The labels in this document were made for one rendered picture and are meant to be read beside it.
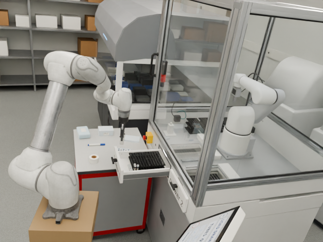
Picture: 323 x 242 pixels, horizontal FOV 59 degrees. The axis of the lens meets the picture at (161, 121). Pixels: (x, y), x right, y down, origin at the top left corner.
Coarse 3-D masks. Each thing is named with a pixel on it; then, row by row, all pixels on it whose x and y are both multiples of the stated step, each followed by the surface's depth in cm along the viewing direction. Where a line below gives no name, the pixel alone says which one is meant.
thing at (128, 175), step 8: (120, 152) 204; (128, 152) 206; (160, 152) 214; (128, 160) 205; (128, 168) 197; (168, 168) 193; (128, 176) 185; (136, 176) 187; (144, 176) 189; (152, 176) 191; (160, 176) 193
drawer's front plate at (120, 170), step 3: (114, 147) 202; (114, 150) 201; (117, 150) 199; (114, 153) 202; (117, 153) 195; (117, 156) 192; (117, 159) 191; (120, 159) 189; (114, 162) 202; (117, 162) 191; (120, 162) 186; (117, 165) 191; (120, 165) 183; (120, 168) 181; (120, 171) 181; (123, 171) 180; (117, 174) 192; (120, 174) 181; (123, 174) 181; (120, 177) 182; (120, 180) 182
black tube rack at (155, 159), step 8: (136, 152) 204; (144, 152) 206; (152, 152) 207; (136, 160) 196; (144, 160) 197; (152, 160) 198; (160, 160) 199; (136, 168) 190; (144, 168) 194; (152, 168) 195; (160, 168) 196
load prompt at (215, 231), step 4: (220, 220) 120; (224, 220) 118; (216, 224) 119; (220, 224) 117; (216, 228) 116; (220, 228) 113; (212, 232) 114; (216, 232) 112; (212, 236) 111; (216, 236) 109; (208, 240) 110; (212, 240) 108
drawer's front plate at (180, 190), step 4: (172, 172) 183; (172, 176) 183; (176, 176) 180; (168, 180) 190; (172, 180) 183; (176, 180) 177; (180, 184) 173; (176, 188) 176; (180, 188) 170; (180, 192) 171; (184, 192) 167; (176, 196) 177; (180, 196) 171; (184, 196) 165; (180, 200) 171; (184, 200) 165; (180, 204) 171; (184, 204) 165; (184, 208) 166; (184, 212) 167
